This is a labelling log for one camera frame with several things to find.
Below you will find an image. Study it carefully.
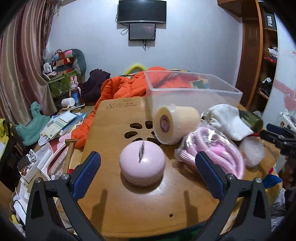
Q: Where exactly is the green glass bottle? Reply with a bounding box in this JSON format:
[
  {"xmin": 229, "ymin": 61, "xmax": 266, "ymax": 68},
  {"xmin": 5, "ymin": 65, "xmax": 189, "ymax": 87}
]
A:
[{"xmin": 239, "ymin": 110, "xmax": 263, "ymax": 133}]

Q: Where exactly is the round white container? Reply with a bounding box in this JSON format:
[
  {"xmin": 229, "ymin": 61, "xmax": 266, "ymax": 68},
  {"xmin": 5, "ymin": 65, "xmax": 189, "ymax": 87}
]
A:
[{"xmin": 239, "ymin": 136, "xmax": 265, "ymax": 168}]

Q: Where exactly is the white drawstring pouch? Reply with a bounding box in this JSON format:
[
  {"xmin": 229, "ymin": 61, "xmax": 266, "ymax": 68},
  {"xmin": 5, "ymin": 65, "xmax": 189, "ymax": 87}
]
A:
[{"xmin": 201, "ymin": 104, "xmax": 254, "ymax": 141}]

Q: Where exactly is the cream plastic jar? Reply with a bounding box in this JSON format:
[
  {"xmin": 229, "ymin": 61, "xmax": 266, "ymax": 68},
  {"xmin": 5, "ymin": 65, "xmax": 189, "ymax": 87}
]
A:
[{"xmin": 152, "ymin": 104, "xmax": 201, "ymax": 145}]

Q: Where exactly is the pink round box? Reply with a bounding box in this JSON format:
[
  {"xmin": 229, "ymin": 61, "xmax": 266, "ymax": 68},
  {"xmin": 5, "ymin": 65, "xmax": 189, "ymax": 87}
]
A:
[{"xmin": 119, "ymin": 141, "xmax": 166, "ymax": 187}]

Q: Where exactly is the wooden shelf cabinet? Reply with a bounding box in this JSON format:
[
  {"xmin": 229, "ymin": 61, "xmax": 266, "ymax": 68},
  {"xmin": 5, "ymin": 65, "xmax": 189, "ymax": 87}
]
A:
[{"xmin": 217, "ymin": 1, "xmax": 278, "ymax": 113}]

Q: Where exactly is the teal rocking horse toy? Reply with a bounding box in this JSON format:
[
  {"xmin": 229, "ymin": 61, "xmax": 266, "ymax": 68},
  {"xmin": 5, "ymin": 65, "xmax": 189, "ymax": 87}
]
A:
[{"xmin": 15, "ymin": 101, "xmax": 50, "ymax": 146}]

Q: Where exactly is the stack of papers and books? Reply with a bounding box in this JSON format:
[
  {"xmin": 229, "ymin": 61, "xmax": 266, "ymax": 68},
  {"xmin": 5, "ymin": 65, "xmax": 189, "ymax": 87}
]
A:
[{"xmin": 38, "ymin": 111, "xmax": 86, "ymax": 146}]

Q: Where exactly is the clear plastic storage bin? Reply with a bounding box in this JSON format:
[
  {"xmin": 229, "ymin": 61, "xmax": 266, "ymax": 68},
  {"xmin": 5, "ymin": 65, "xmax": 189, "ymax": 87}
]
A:
[{"xmin": 144, "ymin": 70, "xmax": 243, "ymax": 116}]

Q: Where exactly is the white cup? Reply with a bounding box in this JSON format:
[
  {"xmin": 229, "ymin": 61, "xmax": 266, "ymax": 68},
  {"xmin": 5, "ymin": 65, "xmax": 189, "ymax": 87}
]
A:
[{"xmin": 61, "ymin": 97, "xmax": 75, "ymax": 108}]

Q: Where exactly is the pink bunny figurine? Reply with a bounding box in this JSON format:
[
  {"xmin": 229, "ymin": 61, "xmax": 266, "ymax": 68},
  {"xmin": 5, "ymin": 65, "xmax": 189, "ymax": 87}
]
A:
[{"xmin": 69, "ymin": 75, "xmax": 81, "ymax": 106}]

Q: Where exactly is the green storage box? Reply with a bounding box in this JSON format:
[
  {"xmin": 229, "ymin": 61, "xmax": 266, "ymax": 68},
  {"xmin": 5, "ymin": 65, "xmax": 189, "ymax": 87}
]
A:
[{"xmin": 48, "ymin": 70, "xmax": 76, "ymax": 98}]

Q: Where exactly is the dark purple garment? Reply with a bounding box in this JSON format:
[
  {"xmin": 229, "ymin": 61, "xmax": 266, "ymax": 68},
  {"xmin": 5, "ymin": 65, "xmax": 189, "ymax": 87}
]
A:
[{"xmin": 79, "ymin": 69, "xmax": 111, "ymax": 103}]

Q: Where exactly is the pink striped curtain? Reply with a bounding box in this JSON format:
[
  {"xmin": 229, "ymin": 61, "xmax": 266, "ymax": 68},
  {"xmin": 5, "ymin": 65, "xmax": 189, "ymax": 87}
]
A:
[{"xmin": 1, "ymin": 1, "xmax": 57, "ymax": 125}]

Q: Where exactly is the orange down jacket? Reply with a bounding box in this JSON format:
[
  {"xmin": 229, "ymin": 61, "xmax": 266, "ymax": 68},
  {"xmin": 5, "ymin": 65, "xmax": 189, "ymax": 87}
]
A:
[{"xmin": 71, "ymin": 67, "xmax": 192, "ymax": 150}]

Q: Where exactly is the yellow curved pillow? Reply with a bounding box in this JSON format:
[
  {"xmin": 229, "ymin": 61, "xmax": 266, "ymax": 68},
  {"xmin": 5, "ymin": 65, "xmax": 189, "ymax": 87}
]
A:
[{"xmin": 125, "ymin": 63, "xmax": 147, "ymax": 75}]

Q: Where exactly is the small wall screen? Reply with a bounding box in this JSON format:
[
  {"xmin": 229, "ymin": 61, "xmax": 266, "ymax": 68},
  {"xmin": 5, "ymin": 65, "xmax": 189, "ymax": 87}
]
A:
[{"xmin": 128, "ymin": 23, "xmax": 156, "ymax": 41}]

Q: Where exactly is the large black wall monitor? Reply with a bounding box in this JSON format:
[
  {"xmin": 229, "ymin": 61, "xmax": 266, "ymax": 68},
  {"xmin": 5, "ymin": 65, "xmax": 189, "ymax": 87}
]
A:
[{"xmin": 117, "ymin": 1, "xmax": 167, "ymax": 24}]

